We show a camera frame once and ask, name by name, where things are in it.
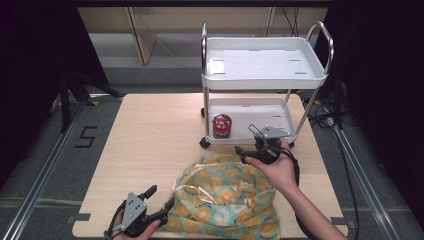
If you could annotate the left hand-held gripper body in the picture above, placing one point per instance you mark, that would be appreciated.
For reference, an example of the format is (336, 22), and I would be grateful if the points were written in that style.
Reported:
(133, 213)

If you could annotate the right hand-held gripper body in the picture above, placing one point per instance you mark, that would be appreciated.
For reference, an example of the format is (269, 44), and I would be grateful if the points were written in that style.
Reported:
(268, 148)

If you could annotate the red round can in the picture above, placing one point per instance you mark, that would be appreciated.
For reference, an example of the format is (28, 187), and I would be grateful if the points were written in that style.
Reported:
(221, 126)

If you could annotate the green orange-print fabric bag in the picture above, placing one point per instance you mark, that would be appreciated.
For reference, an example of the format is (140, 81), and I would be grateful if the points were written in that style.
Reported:
(220, 206)

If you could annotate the white two-tier trolley cart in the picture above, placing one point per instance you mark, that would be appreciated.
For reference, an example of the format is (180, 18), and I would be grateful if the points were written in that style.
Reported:
(260, 66)

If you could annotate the person's left hand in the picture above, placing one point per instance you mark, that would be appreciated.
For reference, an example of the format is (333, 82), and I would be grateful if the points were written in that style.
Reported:
(146, 233)

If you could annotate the person's right hand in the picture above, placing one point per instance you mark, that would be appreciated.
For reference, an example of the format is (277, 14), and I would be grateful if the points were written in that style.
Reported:
(281, 173)

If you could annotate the black metal stand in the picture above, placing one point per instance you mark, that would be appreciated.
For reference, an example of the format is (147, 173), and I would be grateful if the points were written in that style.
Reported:
(65, 100)

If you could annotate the metal floor rail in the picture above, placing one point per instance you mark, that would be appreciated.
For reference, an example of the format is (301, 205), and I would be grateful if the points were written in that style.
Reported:
(363, 173)
(36, 186)

